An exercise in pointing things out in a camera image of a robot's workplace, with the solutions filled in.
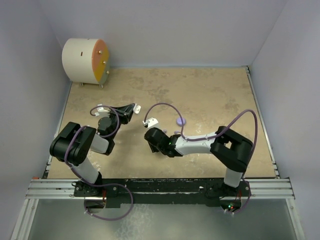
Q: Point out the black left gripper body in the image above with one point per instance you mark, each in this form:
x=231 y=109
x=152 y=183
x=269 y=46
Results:
x=114 y=118

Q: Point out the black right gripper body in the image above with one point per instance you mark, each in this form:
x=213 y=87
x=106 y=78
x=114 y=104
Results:
x=161 y=149

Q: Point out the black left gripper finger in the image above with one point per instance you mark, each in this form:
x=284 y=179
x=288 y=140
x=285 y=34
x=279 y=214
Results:
x=130 y=108
x=125 y=116

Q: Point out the white earbud charging case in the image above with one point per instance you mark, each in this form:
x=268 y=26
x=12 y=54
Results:
x=137 y=109

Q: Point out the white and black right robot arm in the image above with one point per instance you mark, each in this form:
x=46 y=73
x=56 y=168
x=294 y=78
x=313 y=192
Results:
x=231 y=148

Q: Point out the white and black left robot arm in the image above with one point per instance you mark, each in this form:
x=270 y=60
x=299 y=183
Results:
x=73 y=143

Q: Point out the purple earbud charging case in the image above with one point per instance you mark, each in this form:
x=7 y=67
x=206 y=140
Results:
x=181 y=121

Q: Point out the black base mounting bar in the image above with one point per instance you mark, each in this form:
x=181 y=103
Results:
x=211 y=192

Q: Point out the white cylinder with orange face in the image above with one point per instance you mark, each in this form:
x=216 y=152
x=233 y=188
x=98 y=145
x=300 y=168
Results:
x=86 y=61

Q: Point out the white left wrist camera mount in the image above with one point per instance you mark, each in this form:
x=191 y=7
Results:
x=102 y=111

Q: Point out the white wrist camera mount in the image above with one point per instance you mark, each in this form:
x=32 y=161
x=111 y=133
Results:
x=102 y=111
x=151 y=123

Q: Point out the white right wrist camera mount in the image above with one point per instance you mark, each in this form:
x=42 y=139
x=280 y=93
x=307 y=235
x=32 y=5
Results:
x=151 y=123

